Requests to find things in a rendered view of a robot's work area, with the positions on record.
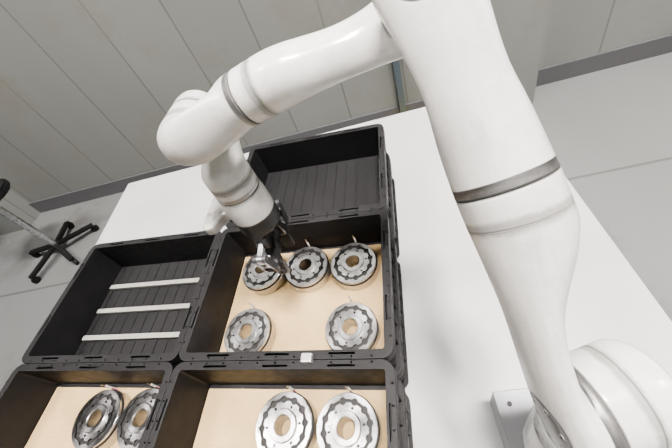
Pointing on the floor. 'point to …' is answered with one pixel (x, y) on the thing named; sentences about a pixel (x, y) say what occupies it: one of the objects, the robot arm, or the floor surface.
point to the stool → (43, 235)
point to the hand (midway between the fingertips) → (285, 254)
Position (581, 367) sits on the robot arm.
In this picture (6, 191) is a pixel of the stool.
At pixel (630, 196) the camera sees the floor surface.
